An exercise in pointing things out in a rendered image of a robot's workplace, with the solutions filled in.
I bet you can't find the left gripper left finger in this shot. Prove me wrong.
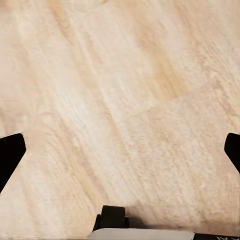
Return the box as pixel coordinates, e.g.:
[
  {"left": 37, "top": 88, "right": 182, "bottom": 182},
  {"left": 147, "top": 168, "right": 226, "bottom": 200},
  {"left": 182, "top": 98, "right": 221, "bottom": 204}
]
[{"left": 0, "top": 133, "right": 26, "bottom": 193}]

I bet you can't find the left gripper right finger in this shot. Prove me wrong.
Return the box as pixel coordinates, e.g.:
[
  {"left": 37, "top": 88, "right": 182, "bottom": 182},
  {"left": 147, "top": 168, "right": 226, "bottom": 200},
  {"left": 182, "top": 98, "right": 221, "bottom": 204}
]
[{"left": 224, "top": 133, "right": 240, "bottom": 172}]

